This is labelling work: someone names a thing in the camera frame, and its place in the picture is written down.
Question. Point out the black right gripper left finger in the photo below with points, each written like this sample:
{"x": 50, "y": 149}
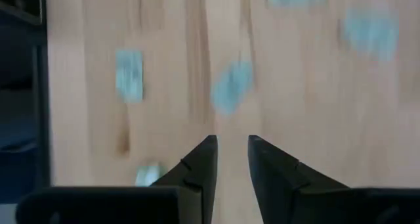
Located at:
{"x": 197, "y": 184}

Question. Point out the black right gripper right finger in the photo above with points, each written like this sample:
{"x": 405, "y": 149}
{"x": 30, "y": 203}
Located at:
{"x": 272, "y": 184}

